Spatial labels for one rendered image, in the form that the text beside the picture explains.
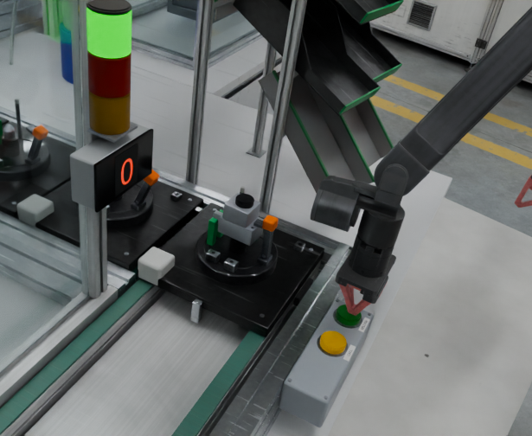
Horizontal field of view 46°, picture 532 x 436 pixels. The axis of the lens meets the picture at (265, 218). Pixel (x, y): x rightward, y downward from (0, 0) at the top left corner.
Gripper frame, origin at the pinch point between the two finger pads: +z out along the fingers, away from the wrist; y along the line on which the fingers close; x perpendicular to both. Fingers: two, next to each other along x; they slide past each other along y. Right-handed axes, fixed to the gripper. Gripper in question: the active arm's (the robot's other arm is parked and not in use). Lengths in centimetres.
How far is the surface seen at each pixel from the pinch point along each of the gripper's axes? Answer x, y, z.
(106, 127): -32.6, 20.0, -28.4
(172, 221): -36.3, -3.6, 1.4
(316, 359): -1.5, 10.8, 2.5
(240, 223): -21.1, 0.8, -7.7
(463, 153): -5, -275, 95
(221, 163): -48, -43, 12
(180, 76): -83, -80, 12
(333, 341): -0.4, 7.1, 1.2
